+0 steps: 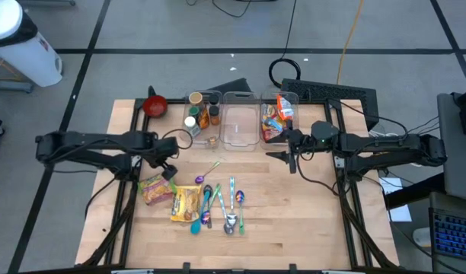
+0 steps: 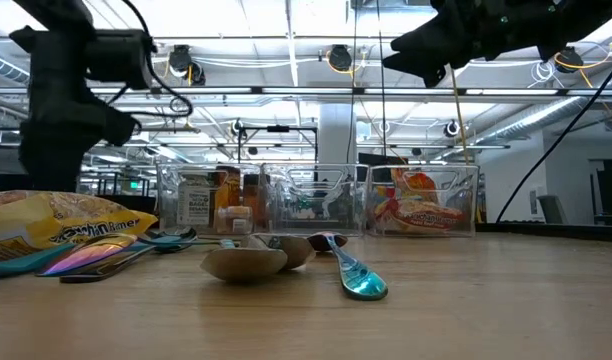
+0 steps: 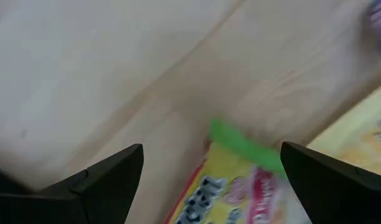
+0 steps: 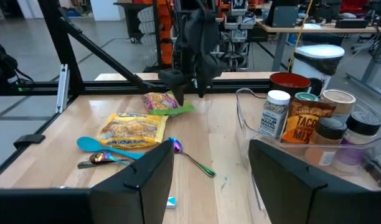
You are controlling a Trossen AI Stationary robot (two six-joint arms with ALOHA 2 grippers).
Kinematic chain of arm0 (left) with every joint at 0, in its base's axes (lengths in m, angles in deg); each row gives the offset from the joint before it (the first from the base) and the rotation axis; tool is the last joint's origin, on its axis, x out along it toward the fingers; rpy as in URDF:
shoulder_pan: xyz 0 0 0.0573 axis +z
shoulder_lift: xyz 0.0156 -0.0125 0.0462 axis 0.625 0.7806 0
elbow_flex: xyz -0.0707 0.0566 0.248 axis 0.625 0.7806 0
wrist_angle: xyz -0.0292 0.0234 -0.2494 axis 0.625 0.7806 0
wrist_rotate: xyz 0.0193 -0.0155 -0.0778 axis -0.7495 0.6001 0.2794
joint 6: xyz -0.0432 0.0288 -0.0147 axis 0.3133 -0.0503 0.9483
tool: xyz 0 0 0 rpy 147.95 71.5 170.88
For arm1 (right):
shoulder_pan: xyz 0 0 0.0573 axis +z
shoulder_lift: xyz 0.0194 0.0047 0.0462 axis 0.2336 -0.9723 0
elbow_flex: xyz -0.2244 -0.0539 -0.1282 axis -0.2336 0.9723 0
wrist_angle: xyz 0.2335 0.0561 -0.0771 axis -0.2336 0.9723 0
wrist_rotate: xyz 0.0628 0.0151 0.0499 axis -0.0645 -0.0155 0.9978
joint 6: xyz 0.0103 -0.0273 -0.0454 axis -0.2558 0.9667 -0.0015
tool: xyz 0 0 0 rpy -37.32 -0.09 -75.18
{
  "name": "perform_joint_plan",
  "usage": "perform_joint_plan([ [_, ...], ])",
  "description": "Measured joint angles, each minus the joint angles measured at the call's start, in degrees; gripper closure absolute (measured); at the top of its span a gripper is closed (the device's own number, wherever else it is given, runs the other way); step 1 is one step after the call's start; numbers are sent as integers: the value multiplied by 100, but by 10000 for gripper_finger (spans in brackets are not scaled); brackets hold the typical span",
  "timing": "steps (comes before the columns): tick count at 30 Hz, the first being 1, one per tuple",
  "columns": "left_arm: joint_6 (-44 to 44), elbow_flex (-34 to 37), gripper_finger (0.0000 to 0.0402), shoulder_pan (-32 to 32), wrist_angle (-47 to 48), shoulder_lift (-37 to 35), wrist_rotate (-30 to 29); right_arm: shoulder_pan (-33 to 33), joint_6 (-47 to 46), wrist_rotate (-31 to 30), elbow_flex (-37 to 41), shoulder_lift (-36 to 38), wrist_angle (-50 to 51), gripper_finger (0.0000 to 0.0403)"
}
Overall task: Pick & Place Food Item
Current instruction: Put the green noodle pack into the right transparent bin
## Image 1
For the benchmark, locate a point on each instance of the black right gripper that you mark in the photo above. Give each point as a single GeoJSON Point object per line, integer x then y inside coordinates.
{"type": "Point", "coordinates": [301, 142]}

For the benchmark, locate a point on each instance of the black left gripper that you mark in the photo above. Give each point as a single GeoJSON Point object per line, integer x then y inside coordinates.
{"type": "Point", "coordinates": [166, 150]}

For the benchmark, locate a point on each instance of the red ramen packet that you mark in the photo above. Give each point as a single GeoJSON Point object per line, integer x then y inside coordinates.
{"type": "Point", "coordinates": [269, 135]}

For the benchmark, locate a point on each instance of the blue ramen packet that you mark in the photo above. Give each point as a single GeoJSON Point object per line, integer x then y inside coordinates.
{"type": "Point", "coordinates": [273, 123]}

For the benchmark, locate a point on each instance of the bagel seasoning jar white lid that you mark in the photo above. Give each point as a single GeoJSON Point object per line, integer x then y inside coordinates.
{"type": "Point", "coordinates": [190, 122]}

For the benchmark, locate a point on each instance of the orange ramen packet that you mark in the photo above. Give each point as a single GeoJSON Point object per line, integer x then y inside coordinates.
{"type": "Point", "coordinates": [284, 106]}

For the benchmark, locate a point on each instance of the pink and green ramen packet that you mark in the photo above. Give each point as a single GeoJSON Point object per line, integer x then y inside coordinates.
{"type": "Point", "coordinates": [155, 190]}

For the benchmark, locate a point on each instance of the purple-bowled spoon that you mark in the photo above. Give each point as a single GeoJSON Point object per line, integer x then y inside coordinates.
{"type": "Point", "coordinates": [198, 179]}

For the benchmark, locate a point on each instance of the small glass spice jar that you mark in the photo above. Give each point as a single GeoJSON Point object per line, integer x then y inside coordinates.
{"type": "Point", "coordinates": [210, 142]}

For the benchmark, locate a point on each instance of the spice jar with green lid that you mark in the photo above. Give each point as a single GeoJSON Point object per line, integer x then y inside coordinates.
{"type": "Point", "coordinates": [194, 111]}

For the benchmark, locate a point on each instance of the taco seasoning mix packet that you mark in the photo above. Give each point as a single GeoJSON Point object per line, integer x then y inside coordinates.
{"type": "Point", "coordinates": [204, 118]}

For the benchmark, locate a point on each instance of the yellow ramen packet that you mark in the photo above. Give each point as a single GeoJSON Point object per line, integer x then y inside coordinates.
{"type": "Point", "coordinates": [185, 203]}

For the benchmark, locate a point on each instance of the dark-bowled spoon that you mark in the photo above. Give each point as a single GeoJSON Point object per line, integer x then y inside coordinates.
{"type": "Point", "coordinates": [208, 189]}

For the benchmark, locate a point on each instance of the spice jar with tan lid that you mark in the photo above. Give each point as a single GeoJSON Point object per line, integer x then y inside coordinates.
{"type": "Point", "coordinates": [196, 99]}

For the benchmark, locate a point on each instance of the orange spice jar black lid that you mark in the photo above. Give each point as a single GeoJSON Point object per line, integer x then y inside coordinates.
{"type": "Point", "coordinates": [214, 115]}

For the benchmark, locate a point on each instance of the small black-lidded spice jar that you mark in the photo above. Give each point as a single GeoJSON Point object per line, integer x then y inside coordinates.
{"type": "Point", "coordinates": [214, 100]}

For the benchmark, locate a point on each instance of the teal spoon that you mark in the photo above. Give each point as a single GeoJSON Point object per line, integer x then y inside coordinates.
{"type": "Point", "coordinates": [195, 227]}

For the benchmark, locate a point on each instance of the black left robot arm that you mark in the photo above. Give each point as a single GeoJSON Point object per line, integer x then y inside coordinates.
{"type": "Point", "coordinates": [84, 146]}

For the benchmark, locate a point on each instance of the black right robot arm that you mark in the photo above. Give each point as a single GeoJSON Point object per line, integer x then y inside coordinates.
{"type": "Point", "coordinates": [389, 146]}

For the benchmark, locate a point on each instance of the clear plastic bin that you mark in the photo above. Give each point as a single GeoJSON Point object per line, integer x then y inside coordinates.
{"type": "Point", "coordinates": [267, 98]}
{"type": "Point", "coordinates": [240, 102]}
{"type": "Point", "coordinates": [208, 132]}

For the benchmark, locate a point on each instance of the red bowl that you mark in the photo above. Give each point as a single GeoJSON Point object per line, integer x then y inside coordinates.
{"type": "Point", "coordinates": [155, 106]}

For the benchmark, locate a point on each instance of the silver mounting plate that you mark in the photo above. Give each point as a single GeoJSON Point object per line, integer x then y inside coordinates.
{"type": "Point", "coordinates": [341, 161]}

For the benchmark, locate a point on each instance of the black wedge panel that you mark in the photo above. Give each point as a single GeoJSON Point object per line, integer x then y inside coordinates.
{"type": "Point", "coordinates": [233, 86]}

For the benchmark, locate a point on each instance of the black clamp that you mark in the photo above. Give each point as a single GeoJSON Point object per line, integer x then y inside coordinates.
{"type": "Point", "coordinates": [292, 268]}
{"type": "Point", "coordinates": [186, 267]}

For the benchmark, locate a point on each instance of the white paper sheet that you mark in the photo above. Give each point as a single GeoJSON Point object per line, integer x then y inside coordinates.
{"type": "Point", "coordinates": [398, 211]}

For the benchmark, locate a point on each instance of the white computer mouse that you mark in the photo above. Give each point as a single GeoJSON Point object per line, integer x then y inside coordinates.
{"type": "Point", "coordinates": [421, 236]}

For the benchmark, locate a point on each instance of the grey metal floor stand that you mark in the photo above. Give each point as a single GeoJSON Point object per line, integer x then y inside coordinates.
{"type": "Point", "coordinates": [12, 88]}

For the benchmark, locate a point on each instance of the white trash can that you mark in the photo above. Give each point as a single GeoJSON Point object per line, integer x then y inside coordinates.
{"type": "Point", "coordinates": [20, 45]}

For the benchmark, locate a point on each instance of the backlit black keyboard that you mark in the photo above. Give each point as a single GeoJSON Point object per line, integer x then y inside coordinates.
{"type": "Point", "coordinates": [455, 236]}

